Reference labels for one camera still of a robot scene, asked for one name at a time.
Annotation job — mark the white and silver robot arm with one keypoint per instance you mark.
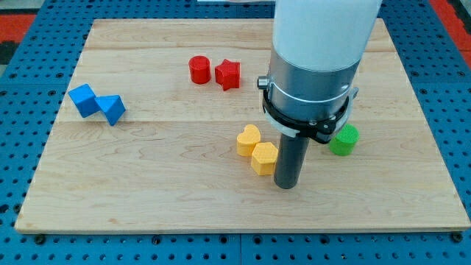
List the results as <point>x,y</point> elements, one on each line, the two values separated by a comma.
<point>317,46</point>

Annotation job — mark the light wooden board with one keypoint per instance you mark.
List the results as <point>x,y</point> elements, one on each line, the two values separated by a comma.
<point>170,164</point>

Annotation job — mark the yellow heart block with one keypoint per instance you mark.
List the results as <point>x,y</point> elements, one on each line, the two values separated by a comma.
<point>247,140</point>

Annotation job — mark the yellow hexagon block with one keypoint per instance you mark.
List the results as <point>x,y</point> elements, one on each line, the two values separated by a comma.
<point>264,158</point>

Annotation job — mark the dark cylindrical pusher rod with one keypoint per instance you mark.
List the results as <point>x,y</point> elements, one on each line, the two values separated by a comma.
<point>290,159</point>

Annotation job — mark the red star block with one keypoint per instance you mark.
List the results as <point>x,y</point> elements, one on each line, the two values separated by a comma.
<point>228,74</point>

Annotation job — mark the red cylinder block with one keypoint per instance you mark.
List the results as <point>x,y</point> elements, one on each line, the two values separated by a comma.
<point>199,68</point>

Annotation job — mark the green cylinder block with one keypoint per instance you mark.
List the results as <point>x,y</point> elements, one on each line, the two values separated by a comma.
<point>345,141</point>

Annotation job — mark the blue triangular block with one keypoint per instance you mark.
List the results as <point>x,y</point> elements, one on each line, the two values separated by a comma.
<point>112,107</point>

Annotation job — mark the blue cube block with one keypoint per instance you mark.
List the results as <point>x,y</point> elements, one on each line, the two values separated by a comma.
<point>84,99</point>

